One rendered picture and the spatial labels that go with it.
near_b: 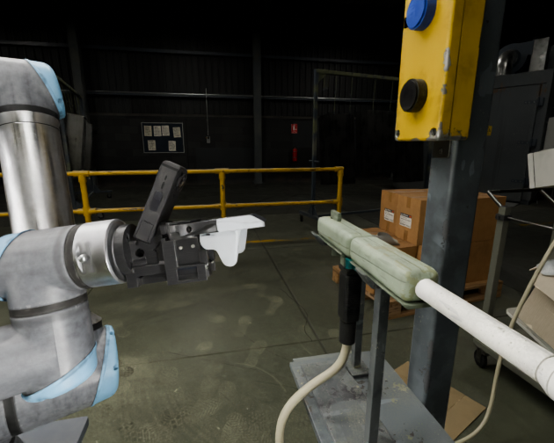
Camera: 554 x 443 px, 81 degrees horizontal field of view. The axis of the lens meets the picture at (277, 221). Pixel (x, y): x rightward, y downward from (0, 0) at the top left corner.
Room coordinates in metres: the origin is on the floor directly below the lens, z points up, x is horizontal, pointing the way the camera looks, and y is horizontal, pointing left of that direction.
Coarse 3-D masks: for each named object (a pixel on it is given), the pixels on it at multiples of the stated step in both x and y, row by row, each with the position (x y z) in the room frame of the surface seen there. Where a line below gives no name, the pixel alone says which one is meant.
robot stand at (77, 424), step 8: (48, 424) 0.64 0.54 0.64; (56, 424) 0.64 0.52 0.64; (64, 424) 0.64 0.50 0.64; (72, 424) 0.64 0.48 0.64; (80, 424) 0.64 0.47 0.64; (88, 424) 0.66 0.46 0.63; (24, 432) 0.62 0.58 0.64; (32, 432) 0.62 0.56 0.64; (40, 432) 0.62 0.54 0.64; (48, 432) 0.62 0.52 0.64; (56, 432) 0.62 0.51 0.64; (64, 432) 0.62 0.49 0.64; (72, 432) 0.62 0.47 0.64; (80, 432) 0.62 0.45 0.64; (24, 440) 0.60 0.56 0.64; (32, 440) 0.60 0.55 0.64; (40, 440) 0.60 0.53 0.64; (48, 440) 0.60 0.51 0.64; (56, 440) 0.60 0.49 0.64; (64, 440) 0.60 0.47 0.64; (72, 440) 0.60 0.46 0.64; (80, 440) 0.61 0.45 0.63
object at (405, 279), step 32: (320, 224) 0.62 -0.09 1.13; (352, 224) 0.57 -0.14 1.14; (352, 256) 0.48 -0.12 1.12; (384, 256) 0.40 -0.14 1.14; (352, 288) 0.52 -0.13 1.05; (384, 288) 0.39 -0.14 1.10; (416, 288) 0.34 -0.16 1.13; (352, 320) 0.52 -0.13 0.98; (480, 320) 0.26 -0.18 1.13; (512, 352) 0.23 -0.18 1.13; (544, 352) 0.21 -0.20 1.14; (544, 384) 0.20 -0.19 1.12
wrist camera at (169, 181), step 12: (168, 168) 0.43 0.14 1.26; (180, 168) 0.44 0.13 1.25; (156, 180) 0.43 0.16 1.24; (168, 180) 0.43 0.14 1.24; (180, 180) 0.44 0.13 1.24; (156, 192) 0.43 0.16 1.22; (168, 192) 0.43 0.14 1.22; (156, 204) 0.42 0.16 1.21; (168, 204) 0.44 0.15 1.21; (144, 216) 0.42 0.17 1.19; (156, 216) 0.42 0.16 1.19; (168, 216) 0.46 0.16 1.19; (144, 228) 0.42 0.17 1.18; (156, 228) 0.42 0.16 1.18; (144, 240) 0.41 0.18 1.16
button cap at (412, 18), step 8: (416, 0) 0.55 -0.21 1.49; (424, 0) 0.53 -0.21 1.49; (432, 0) 0.53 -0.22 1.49; (408, 8) 0.57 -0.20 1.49; (416, 8) 0.55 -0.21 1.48; (424, 8) 0.53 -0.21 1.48; (432, 8) 0.53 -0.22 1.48; (408, 16) 0.57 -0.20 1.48; (416, 16) 0.55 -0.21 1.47; (424, 16) 0.53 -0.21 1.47; (432, 16) 0.53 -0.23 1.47; (408, 24) 0.57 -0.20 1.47; (416, 24) 0.54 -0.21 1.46; (424, 24) 0.54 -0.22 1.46
